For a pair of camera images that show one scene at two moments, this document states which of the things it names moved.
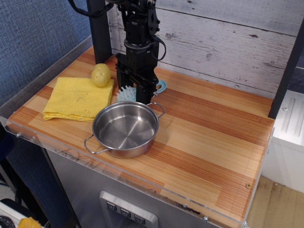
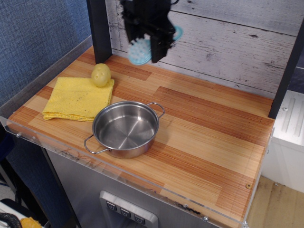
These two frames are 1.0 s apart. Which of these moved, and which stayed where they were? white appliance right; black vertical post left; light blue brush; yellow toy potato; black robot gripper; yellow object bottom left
Moved: light blue brush; black robot gripper
Stayed: yellow toy potato; black vertical post left; yellow object bottom left; white appliance right
